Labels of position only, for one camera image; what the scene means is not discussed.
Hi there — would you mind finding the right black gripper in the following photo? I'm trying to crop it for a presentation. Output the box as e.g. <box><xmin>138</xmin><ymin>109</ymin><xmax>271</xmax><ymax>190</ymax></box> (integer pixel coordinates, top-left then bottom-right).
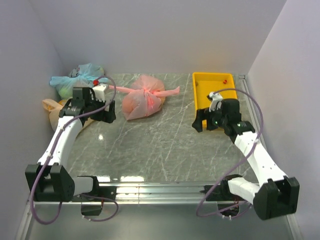
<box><xmin>191</xmin><ymin>103</ymin><xmax>228</xmax><ymax>133</ymax></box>

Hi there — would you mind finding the pink plastic bag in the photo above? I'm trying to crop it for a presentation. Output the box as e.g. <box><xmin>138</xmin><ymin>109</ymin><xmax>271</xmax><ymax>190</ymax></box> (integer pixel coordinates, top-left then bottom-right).
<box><xmin>116</xmin><ymin>75</ymin><xmax>180</xmax><ymax>121</ymax></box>

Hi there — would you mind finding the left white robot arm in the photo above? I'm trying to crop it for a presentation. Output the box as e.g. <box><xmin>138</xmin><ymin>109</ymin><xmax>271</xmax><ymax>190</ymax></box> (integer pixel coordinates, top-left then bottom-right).
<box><xmin>25</xmin><ymin>83</ymin><xmax>116</xmax><ymax>202</ymax></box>

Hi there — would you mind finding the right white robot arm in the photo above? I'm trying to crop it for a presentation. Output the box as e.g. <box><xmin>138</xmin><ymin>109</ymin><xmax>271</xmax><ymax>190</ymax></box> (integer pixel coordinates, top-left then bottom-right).
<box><xmin>192</xmin><ymin>98</ymin><xmax>300</xmax><ymax>220</ymax></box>

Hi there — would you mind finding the blue tied plastic bag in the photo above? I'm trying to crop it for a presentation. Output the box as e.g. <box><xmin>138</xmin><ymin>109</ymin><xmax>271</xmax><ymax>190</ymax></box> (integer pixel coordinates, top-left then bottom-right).
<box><xmin>49</xmin><ymin>63</ymin><xmax>105</xmax><ymax>100</ymax></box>

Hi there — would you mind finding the orange tied plastic bag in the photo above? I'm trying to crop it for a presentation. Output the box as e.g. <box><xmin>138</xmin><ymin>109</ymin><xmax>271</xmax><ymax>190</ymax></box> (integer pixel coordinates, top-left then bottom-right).
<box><xmin>41</xmin><ymin>98</ymin><xmax>95</xmax><ymax>132</ymax></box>

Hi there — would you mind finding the yellow plastic tray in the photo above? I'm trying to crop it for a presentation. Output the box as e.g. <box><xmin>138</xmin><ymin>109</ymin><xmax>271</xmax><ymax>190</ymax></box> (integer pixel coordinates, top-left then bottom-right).
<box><xmin>192</xmin><ymin>72</ymin><xmax>238</xmax><ymax>130</ymax></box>

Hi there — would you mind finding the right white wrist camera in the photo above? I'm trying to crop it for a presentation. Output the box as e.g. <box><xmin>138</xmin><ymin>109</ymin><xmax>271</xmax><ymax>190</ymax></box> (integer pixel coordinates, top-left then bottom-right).
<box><xmin>207</xmin><ymin>92</ymin><xmax>223</xmax><ymax>112</ymax></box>

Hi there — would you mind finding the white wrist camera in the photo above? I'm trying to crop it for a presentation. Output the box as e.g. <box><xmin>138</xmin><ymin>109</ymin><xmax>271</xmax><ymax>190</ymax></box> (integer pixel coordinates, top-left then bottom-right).
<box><xmin>207</xmin><ymin>92</ymin><xmax>223</xmax><ymax>112</ymax></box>
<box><xmin>92</xmin><ymin>83</ymin><xmax>109</xmax><ymax>102</ymax></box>

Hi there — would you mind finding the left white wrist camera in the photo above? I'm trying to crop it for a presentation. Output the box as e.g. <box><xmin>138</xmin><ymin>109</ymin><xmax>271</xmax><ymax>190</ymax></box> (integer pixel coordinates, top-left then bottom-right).
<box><xmin>92</xmin><ymin>83</ymin><xmax>109</xmax><ymax>102</ymax></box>

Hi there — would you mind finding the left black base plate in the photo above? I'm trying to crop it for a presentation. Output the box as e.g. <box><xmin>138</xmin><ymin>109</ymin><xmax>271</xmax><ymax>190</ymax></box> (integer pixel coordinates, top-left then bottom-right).
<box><xmin>80</xmin><ymin>185</ymin><xmax>117</xmax><ymax>202</ymax></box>

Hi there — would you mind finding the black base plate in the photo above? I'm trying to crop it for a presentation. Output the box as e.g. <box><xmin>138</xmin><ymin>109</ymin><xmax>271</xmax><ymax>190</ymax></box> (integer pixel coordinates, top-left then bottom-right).
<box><xmin>80</xmin><ymin>185</ymin><xmax>117</xmax><ymax>202</ymax></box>
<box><xmin>205</xmin><ymin>184</ymin><xmax>243</xmax><ymax>202</ymax></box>

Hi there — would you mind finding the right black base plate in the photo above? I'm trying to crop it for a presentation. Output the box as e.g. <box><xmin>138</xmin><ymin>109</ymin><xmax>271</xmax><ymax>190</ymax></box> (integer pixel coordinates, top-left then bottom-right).
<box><xmin>205</xmin><ymin>184</ymin><xmax>243</xmax><ymax>202</ymax></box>

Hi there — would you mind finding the aluminium front rail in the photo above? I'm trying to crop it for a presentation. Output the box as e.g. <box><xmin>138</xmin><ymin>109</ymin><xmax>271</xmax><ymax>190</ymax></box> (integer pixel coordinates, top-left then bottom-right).
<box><xmin>26</xmin><ymin>182</ymin><xmax>292</xmax><ymax>205</ymax></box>

